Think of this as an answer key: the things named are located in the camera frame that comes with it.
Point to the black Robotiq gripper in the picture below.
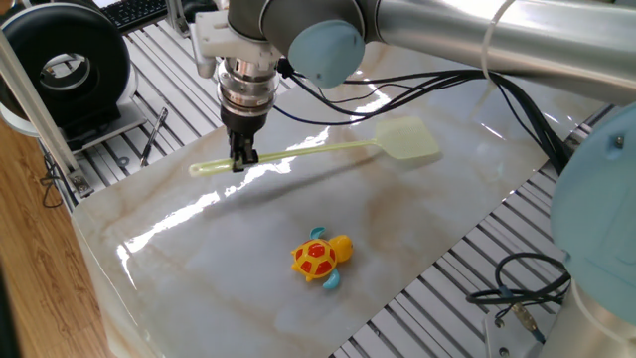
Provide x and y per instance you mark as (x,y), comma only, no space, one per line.
(246,119)

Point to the pale green plastic flyswatter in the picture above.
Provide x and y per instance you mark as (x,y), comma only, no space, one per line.
(405,139)

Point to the grey UR5 arm blue caps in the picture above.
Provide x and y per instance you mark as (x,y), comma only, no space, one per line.
(447,30)

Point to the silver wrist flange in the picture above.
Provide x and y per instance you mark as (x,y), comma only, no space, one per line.
(247,84)

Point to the black pen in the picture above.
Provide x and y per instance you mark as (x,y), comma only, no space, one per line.
(153,136)

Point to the small metal washer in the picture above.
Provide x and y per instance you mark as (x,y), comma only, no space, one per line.
(123,162)

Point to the yellow toy turtle red shell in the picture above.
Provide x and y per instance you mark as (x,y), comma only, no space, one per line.
(318,257)

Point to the short aluminium profile upright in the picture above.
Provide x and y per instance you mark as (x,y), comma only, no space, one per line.
(176,17)

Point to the black computer mouse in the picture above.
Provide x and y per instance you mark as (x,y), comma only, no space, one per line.
(204,6)

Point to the glossy marble pattern mat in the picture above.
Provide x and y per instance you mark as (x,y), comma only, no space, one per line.
(397,214)

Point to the black computer keyboard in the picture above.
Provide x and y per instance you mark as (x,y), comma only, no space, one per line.
(131,12)

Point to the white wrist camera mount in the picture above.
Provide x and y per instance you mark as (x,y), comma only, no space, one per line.
(233,40)

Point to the aluminium frame post with bracket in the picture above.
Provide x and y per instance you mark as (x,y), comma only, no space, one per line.
(35,104)

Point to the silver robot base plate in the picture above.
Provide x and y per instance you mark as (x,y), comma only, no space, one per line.
(507,338)

